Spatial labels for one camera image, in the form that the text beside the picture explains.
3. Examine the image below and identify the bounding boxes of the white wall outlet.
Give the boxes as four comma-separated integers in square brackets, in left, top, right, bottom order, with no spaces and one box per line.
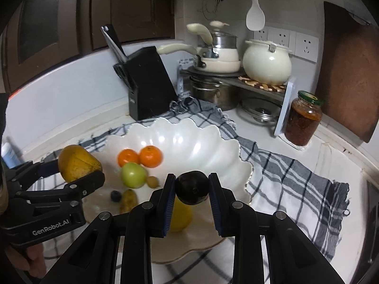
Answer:
[274,29,297,51]
[296,32,320,63]
[254,27,275,44]

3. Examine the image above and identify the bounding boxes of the white scalloped bowl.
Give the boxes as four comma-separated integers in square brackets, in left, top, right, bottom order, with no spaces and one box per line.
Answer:
[81,118,253,264]

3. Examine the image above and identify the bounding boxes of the dark purple round fruit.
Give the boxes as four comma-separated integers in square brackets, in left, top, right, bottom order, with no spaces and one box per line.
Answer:
[175,171,209,205]

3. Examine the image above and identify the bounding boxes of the green apple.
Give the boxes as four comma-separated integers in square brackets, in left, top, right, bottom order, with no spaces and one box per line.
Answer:
[120,162,148,189]

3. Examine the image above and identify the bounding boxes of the cream round casserole pot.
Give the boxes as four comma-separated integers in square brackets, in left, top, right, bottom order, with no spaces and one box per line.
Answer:
[243,39,293,86]

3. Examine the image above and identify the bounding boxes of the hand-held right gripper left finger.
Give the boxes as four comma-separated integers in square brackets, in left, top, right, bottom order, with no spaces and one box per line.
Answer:
[40,173,177,284]

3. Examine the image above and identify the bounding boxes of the knives in block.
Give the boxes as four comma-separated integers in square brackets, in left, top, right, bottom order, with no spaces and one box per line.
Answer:
[101,24,129,63]

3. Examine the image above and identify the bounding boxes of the yellow mango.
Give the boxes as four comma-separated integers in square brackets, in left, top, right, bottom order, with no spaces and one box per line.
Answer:
[58,144,103,184]

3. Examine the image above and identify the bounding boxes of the large yellow lemon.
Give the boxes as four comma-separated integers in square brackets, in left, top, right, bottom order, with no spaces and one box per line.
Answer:
[168,195,194,233]

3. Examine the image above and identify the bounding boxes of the dark wooden cabinet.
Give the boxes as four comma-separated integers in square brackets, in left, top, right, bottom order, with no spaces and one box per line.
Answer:
[6,0,176,93]

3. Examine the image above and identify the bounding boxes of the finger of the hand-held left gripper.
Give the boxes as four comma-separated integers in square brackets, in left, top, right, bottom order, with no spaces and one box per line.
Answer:
[9,159,61,190]
[15,171,106,207]

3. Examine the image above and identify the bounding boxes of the blue white pump bottle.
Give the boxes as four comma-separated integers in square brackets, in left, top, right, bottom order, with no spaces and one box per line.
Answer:
[1,142,23,169]

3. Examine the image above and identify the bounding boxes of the black knife block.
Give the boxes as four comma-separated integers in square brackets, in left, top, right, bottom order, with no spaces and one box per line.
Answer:
[114,46,178,122]

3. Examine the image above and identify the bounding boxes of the woven trivet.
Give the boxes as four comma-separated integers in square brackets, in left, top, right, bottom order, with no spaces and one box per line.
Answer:
[238,75,287,93]

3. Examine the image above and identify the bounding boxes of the cream frying pan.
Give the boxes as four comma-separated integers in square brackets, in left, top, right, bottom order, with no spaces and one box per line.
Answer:
[156,44,242,73]

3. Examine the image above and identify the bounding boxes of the brown spotted banana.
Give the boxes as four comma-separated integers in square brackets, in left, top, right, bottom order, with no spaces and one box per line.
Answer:
[119,189,139,213]

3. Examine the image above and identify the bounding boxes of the small tangerine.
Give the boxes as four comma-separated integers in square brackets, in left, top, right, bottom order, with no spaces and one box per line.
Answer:
[117,149,140,168]

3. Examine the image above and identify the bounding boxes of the checked white grey cloth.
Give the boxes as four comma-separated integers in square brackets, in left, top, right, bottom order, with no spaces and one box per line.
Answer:
[27,98,351,284]

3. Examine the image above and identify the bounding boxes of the large steel stockpot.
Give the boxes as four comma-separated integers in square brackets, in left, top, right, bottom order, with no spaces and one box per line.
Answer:
[189,76,241,111]

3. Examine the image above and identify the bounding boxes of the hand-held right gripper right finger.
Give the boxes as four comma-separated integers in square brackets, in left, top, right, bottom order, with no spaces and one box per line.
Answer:
[208,172,338,284]

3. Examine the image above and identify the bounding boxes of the black handled scissors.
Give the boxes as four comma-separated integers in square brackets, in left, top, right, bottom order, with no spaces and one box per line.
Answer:
[113,63,134,91]

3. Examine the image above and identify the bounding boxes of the person's left hand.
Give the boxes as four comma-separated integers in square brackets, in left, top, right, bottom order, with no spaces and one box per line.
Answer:
[4,237,47,279]

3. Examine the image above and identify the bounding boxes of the large orange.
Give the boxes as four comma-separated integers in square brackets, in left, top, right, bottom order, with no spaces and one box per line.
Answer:
[139,146,164,169]

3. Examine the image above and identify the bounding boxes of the metal shelf rack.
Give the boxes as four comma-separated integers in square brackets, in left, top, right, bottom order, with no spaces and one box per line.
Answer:
[179,65,297,138]

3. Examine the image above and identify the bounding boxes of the steel pot with lid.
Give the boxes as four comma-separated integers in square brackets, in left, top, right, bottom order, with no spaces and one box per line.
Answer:
[210,21,238,49]

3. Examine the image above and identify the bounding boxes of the cream saucepan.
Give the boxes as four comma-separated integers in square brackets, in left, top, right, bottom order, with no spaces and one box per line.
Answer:
[186,23,239,63]

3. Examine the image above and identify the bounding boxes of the brown wooden cutting board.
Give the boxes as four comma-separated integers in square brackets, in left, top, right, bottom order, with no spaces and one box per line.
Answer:
[315,1,379,144]

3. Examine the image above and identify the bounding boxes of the white rice spoon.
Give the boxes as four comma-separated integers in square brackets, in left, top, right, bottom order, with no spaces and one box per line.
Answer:
[246,0,265,31]

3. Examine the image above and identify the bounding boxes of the glass jar of sauce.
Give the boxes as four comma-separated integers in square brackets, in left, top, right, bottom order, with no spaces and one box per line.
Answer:
[284,90,323,147]

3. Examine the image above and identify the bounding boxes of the glass pot lid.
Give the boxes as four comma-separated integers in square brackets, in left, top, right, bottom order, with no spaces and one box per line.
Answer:
[239,97,282,123]

